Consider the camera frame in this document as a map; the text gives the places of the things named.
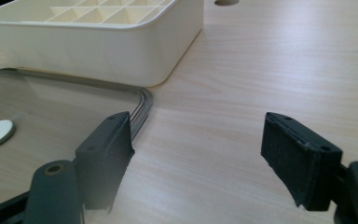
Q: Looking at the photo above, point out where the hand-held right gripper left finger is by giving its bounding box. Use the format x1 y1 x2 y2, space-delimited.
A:
74 111 136 215

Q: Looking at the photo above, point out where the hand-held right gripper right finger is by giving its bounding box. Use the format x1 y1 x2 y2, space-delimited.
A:
260 111 344 212

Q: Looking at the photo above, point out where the transparent grey box lid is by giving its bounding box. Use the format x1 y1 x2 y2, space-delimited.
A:
0 67 154 206

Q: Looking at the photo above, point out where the cream compartment storage box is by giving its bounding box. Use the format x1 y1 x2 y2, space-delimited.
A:
0 0 205 88

